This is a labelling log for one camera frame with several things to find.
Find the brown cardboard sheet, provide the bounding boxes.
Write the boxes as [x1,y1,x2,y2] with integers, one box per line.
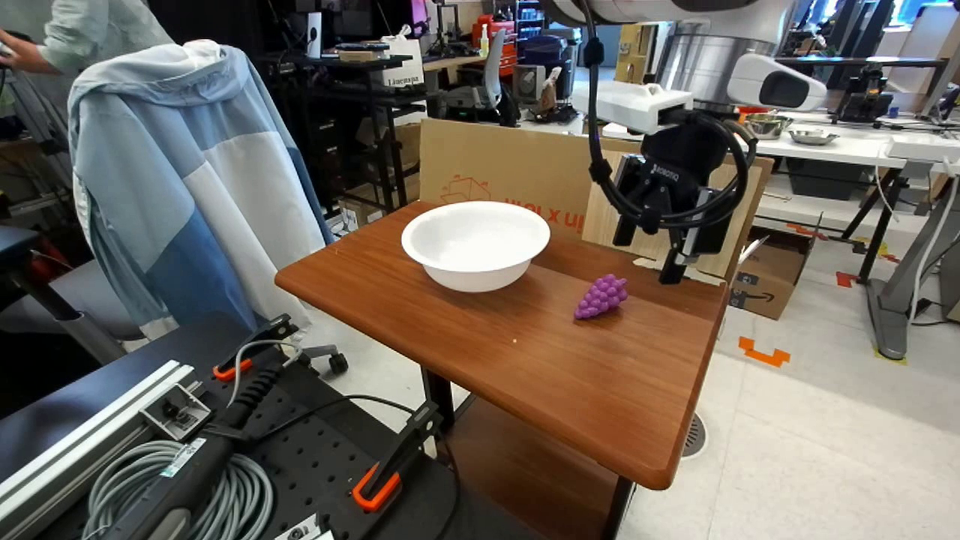
[421,121,598,241]

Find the blue white jacket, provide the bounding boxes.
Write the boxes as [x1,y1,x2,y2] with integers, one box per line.
[70,39,332,330]

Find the white plastic bowl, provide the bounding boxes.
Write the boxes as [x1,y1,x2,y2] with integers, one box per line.
[399,201,553,293]

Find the light wooden board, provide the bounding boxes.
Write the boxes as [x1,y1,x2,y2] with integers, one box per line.
[581,155,772,286]

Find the brown wooden table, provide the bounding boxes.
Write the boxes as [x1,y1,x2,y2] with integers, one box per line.
[275,204,725,540]

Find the coiled grey cable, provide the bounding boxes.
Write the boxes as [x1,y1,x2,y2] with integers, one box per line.
[81,439,275,540]

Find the aluminium rail profile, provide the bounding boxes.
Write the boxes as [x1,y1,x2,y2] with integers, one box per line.
[0,361,191,540]

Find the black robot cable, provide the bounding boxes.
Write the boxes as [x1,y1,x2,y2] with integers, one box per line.
[581,28,756,235]

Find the open cardboard box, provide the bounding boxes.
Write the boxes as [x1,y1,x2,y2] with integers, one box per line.
[729,228,814,320]

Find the purple plastic grapes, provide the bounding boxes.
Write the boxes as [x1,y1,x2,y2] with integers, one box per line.
[572,273,628,320]

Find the person in green shirt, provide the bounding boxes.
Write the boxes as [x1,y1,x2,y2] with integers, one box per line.
[0,0,171,74]

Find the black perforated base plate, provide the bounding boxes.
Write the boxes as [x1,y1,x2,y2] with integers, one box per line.
[56,339,473,540]

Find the black orange clamp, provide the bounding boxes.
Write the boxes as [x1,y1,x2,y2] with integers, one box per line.
[352,402,440,514]

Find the white desk background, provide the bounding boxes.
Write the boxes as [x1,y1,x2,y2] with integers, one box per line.
[756,110,960,171]

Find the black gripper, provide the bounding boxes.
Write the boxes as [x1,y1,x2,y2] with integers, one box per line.
[613,113,737,286]

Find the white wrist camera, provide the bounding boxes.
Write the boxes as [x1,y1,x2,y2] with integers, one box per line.
[598,81,692,135]

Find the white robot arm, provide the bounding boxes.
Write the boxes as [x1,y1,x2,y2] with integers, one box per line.
[545,0,825,286]

